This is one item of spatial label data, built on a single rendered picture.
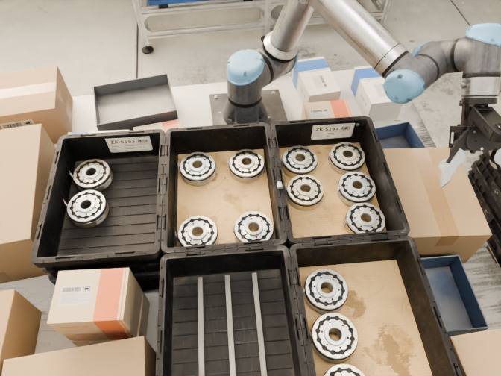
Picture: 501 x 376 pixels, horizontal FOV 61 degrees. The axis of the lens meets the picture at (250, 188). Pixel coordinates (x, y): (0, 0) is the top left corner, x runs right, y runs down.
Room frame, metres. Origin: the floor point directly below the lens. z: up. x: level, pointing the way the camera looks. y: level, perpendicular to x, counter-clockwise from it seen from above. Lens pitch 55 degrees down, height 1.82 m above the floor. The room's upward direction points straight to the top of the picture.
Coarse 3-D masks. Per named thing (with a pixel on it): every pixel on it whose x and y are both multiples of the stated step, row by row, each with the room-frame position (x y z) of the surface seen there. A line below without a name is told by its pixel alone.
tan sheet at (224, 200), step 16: (224, 160) 0.80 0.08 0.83; (224, 176) 0.74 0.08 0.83; (192, 192) 0.68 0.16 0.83; (208, 192) 0.68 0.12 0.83; (224, 192) 0.68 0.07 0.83; (240, 192) 0.68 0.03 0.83; (256, 192) 0.68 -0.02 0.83; (192, 208) 0.63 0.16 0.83; (208, 208) 0.63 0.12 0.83; (224, 208) 0.63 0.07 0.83; (240, 208) 0.63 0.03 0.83; (256, 208) 0.63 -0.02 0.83; (224, 224) 0.58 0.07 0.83; (224, 240) 0.53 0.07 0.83
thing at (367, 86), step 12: (360, 72) 1.25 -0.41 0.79; (372, 72) 1.25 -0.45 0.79; (360, 84) 1.20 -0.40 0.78; (372, 84) 1.19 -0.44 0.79; (360, 96) 1.18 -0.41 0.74; (372, 96) 1.13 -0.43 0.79; (384, 96) 1.13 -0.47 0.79; (360, 108) 1.15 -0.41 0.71; (372, 108) 1.09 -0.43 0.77; (384, 108) 1.10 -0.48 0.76; (396, 108) 1.10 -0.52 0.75; (372, 120) 1.09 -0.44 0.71
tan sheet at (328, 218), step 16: (320, 160) 0.80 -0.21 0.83; (288, 176) 0.74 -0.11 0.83; (320, 176) 0.74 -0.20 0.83; (336, 176) 0.74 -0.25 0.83; (336, 192) 0.68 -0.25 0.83; (320, 208) 0.63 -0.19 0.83; (336, 208) 0.63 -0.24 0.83; (304, 224) 0.58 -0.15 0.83; (320, 224) 0.58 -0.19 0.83; (336, 224) 0.58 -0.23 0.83
